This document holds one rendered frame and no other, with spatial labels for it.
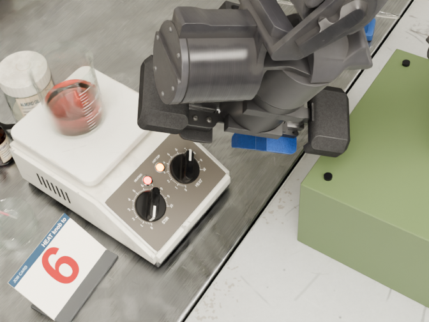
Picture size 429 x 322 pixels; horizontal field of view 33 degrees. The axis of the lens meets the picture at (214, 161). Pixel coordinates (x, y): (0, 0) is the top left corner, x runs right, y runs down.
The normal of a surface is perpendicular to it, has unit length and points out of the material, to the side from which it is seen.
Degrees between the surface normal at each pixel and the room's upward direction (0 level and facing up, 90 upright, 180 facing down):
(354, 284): 0
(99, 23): 0
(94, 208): 90
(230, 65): 54
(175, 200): 30
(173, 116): 67
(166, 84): 72
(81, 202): 90
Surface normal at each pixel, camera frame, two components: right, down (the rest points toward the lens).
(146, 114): -0.51, 0.24
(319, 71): 0.37, 0.36
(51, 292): 0.50, -0.22
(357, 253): -0.55, 0.69
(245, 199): -0.06, -0.60
